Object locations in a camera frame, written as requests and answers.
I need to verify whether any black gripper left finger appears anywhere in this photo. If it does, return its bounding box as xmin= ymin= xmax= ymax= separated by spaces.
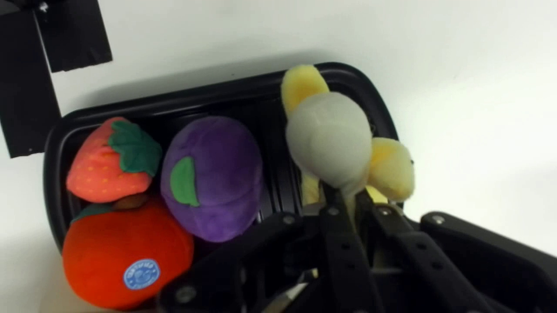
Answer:
xmin=319 ymin=184 xmax=384 ymax=313

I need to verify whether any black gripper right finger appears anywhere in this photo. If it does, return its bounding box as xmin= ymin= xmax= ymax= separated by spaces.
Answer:
xmin=356 ymin=191 xmax=495 ymax=313

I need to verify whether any purple eggplant plush toy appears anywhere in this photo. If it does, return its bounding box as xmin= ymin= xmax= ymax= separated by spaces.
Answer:
xmin=161 ymin=116 xmax=263 ymax=243

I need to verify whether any red tomato plush toy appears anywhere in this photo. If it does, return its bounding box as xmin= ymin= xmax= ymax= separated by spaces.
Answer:
xmin=62 ymin=196 xmax=196 ymax=311

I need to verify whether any black plastic tray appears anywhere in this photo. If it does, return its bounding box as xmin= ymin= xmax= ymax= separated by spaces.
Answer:
xmin=42 ymin=60 xmax=401 ymax=250

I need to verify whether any red strawberry plush toy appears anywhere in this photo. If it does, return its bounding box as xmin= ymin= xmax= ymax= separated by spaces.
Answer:
xmin=67 ymin=116 xmax=162 ymax=203

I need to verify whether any yellow duck plush toy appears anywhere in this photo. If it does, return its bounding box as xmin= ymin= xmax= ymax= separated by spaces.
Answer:
xmin=281 ymin=64 xmax=417 ymax=204

